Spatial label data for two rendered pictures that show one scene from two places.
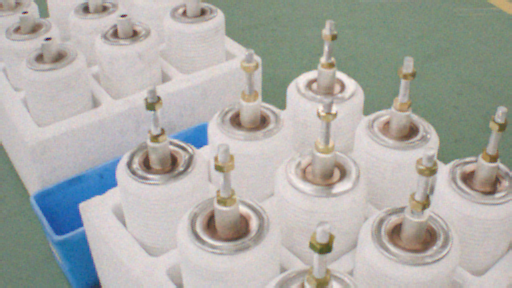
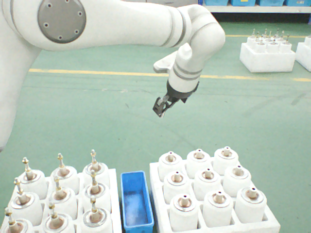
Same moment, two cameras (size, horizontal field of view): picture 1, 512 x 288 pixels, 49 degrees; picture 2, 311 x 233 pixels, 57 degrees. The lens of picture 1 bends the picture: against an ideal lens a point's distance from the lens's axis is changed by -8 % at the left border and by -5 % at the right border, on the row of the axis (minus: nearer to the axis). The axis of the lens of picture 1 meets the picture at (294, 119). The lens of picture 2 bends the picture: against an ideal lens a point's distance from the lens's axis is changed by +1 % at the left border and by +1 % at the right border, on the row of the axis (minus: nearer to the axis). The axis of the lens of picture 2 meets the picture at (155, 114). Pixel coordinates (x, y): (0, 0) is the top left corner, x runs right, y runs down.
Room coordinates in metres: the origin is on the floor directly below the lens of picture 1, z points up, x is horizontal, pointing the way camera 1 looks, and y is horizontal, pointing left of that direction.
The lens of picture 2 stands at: (1.12, -0.47, 0.97)
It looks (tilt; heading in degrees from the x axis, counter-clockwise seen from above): 29 degrees down; 122
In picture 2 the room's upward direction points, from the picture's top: straight up
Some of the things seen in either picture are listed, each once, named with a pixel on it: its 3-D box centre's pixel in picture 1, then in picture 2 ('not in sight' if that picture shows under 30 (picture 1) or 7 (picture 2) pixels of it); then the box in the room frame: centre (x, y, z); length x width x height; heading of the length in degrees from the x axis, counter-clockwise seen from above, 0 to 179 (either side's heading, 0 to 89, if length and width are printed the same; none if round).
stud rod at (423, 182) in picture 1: (422, 185); (19, 187); (0.38, -0.11, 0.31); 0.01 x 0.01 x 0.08; 32
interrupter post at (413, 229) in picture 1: (414, 225); (22, 197); (0.38, -0.11, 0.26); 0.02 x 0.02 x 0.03
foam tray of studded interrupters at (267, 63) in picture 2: not in sight; (265, 57); (0.60, 2.46, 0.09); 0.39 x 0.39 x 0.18; 33
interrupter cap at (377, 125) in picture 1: (398, 129); (56, 223); (0.54, -0.12, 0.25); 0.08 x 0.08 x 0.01
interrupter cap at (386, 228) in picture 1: (411, 235); (23, 200); (0.38, -0.11, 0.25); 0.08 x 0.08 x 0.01
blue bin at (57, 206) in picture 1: (145, 206); (135, 206); (0.61, 0.21, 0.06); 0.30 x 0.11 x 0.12; 131
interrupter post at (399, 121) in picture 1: (400, 120); (55, 220); (0.54, -0.12, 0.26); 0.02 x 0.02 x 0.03
